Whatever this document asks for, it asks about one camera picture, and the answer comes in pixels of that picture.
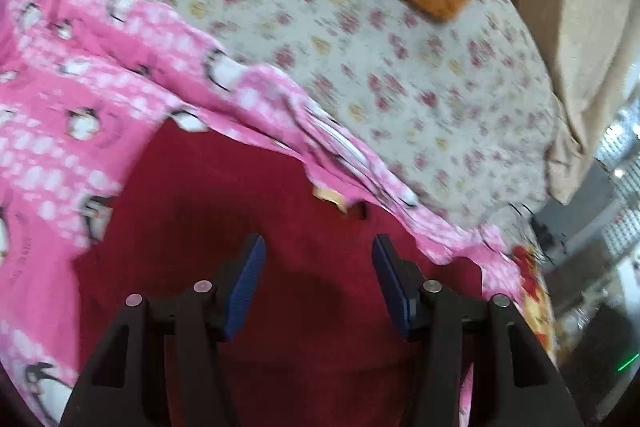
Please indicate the pink penguin print blanket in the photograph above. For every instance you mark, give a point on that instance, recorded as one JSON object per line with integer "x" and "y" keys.
{"x": 75, "y": 82}

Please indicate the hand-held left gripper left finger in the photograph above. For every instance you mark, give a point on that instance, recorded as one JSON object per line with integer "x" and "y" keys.
{"x": 247, "y": 279}

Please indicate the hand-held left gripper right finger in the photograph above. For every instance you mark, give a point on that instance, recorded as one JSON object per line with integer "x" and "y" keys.
{"x": 392, "y": 279}

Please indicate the floral bed sheet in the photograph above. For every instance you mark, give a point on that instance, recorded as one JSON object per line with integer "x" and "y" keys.
{"x": 375, "y": 57}

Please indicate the beige curtain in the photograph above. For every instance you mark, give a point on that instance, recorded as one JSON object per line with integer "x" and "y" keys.
{"x": 585, "y": 32}

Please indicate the yellow and red printed cloth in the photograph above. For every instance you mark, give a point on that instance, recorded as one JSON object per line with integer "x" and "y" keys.
{"x": 535, "y": 292}

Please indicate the red garment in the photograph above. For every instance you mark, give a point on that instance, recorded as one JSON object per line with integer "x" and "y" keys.
{"x": 300, "y": 232}

